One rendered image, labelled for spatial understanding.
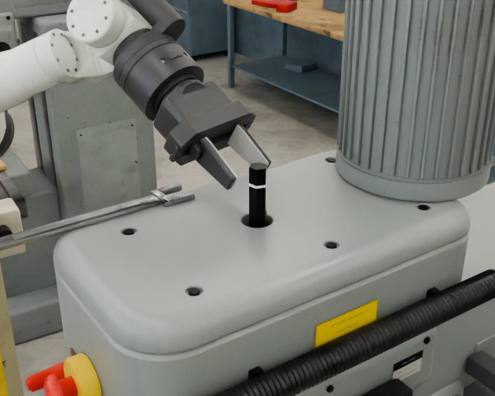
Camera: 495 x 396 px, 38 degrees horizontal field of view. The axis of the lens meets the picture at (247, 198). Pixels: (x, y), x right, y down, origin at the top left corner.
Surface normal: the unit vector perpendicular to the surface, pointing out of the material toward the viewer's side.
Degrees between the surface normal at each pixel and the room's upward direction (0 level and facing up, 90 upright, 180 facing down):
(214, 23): 90
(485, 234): 0
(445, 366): 90
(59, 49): 65
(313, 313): 90
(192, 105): 30
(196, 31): 90
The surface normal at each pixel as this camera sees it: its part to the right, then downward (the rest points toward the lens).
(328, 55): -0.83, 0.25
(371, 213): 0.00, -0.89
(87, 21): -0.36, -0.07
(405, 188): -0.23, 0.44
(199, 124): 0.37, -0.62
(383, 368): 0.56, 0.37
